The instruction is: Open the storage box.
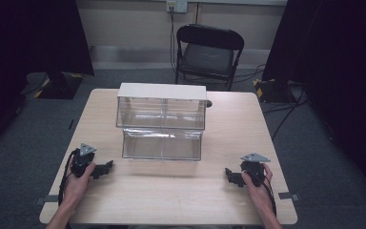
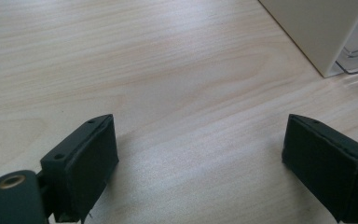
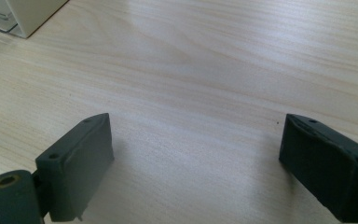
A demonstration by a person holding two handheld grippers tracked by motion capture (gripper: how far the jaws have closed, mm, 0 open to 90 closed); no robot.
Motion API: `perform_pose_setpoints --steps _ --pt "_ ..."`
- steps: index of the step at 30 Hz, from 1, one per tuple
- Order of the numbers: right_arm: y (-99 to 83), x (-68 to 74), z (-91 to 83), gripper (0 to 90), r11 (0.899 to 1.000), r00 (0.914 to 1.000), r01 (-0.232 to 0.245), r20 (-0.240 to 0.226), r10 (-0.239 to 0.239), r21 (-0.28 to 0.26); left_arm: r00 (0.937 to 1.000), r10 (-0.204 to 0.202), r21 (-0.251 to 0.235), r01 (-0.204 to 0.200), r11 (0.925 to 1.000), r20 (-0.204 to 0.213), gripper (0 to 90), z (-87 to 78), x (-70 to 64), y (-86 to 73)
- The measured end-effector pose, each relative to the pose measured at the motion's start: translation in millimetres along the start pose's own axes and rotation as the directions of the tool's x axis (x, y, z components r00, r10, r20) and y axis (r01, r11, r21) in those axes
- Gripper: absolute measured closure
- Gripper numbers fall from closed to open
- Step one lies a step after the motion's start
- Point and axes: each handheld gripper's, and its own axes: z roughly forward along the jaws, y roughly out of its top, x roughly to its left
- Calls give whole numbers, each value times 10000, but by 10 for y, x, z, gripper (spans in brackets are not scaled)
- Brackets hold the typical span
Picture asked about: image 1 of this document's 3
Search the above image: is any person's right hand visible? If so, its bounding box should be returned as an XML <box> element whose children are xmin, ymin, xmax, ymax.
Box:
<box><xmin>241</xmin><ymin>162</ymin><xmax>275</xmax><ymax>215</ymax></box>

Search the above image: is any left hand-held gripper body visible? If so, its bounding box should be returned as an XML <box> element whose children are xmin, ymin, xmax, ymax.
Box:
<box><xmin>71</xmin><ymin>142</ymin><xmax>97</xmax><ymax>178</ymax></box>

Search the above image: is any person's left hand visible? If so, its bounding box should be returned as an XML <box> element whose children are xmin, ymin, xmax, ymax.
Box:
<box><xmin>62</xmin><ymin>161</ymin><xmax>96</xmax><ymax>208</ymax></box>

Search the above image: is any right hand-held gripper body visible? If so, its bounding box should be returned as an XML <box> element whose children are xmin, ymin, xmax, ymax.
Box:
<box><xmin>239</xmin><ymin>153</ymin><xmax>272</xmax><ymax>187</ymax></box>

